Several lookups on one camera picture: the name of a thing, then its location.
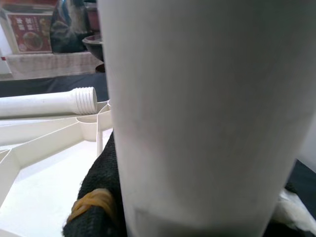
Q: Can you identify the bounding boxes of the black wok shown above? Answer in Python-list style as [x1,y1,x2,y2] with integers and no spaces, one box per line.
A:
[82,34,106,74]

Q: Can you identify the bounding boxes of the white plastic table leg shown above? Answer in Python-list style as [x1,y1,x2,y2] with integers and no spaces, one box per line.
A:
[0,86,98,121]
[97,0,316,237]

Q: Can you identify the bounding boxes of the black tablecloth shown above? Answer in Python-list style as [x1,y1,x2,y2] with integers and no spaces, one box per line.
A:
[0,72,316,198]

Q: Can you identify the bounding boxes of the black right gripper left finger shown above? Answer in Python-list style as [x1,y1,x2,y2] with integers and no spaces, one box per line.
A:
[61,128,130,237]

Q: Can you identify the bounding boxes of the white plastic table top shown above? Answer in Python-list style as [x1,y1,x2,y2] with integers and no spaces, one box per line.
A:
[0,100,118,237]

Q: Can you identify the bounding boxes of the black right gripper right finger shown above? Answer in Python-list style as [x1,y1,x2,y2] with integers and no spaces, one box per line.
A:
[265,181,316,237]

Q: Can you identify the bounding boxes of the red printed carton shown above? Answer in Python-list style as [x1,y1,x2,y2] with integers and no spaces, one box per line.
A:
[6,11,54,54]

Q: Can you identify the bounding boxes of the black bag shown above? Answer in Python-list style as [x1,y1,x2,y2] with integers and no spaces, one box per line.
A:
[49,0,96,54]

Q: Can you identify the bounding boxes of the beige cloth covered bench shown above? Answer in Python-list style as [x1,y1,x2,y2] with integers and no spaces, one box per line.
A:
[4,51,106,79]

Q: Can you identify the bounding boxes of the yellow rubber band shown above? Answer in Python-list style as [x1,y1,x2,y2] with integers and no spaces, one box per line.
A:
[67,188,117,223]

